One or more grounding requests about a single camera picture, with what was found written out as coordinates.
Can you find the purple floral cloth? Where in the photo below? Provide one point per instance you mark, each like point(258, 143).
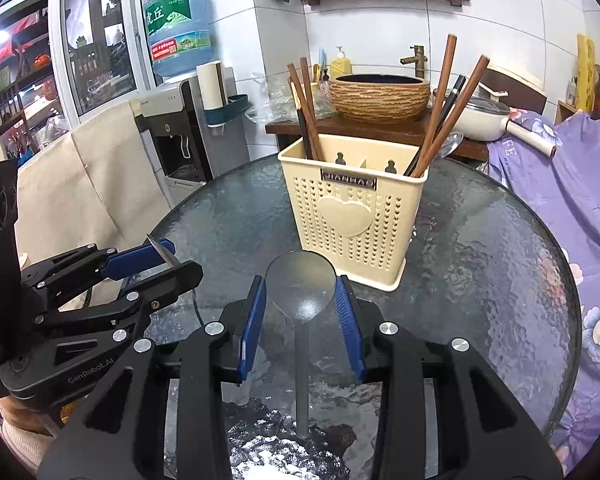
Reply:
point(570, 200)

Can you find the water dispenser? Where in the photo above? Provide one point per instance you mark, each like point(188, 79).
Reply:
point(180, 135)

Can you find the glass sliding window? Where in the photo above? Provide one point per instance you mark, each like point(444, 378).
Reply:
point(100, 45)

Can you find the display cabinet with shelves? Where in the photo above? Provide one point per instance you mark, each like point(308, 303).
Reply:
point(20, 90)

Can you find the yellow pole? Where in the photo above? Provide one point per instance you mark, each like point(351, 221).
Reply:
point(586, 70)

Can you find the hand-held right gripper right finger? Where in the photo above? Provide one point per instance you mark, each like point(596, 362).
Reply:
point(350, 327)

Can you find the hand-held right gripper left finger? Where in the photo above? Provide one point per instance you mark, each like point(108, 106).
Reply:
point(252, 327)

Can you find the yellow soap bottle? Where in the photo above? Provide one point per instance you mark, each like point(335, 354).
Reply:
point(340, 65)

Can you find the blue water bottle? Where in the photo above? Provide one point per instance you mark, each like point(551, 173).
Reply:
point(180, 30)

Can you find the cream perforated utensil holder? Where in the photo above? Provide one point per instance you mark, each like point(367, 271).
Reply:
point(350, 225)

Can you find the clear plastic spoon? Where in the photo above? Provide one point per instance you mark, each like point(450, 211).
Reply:
point(300, 285)

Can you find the teal paper towel holder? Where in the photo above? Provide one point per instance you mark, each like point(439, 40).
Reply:
point(230, 110)

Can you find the beige cloth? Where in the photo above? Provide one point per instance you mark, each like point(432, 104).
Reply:
point(100, 180)

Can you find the clear plastic bag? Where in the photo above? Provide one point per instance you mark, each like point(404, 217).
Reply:
point(275, 95)

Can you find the black chopstick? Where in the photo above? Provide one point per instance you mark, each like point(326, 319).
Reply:
point(447, 110)
point(304, 132)

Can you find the small metal spoon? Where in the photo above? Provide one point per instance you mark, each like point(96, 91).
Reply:
point(162, 250)

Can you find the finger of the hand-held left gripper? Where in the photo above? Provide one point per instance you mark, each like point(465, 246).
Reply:
point(135, 260)
point(180, 277)

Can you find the brown ceramic basin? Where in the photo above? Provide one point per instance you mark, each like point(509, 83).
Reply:
point(380, 97)

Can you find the brass faucet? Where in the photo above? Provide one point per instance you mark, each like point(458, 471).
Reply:
point(416, 60)

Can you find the white frying pan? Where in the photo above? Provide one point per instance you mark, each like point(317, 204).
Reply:
point(485, 120)

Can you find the person's left forearm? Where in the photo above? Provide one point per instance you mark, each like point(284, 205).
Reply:
point(22, 435)

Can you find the paper towel roll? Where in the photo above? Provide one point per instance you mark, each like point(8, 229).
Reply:
point(211, 85)

